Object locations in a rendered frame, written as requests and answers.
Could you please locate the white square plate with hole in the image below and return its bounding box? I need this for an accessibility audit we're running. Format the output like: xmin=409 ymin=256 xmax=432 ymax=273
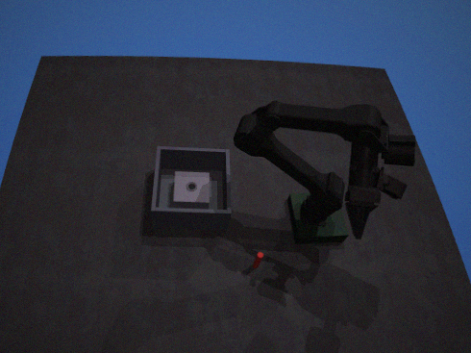
xmin=173 ymin=171 xmax=210 ymax=210

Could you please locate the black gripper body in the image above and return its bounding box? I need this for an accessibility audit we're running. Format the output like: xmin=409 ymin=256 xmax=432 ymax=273
xmin=345 ymin=161 xmax=382 ymax=205

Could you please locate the red peg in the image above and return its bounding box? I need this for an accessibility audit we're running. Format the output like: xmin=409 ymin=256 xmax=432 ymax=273
xmin=253 ymin=252 xmax=264 ymax=268

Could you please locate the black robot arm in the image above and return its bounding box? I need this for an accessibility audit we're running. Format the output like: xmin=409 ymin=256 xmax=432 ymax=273
xmin=234 ymin=101 xmax=415 ymax=226

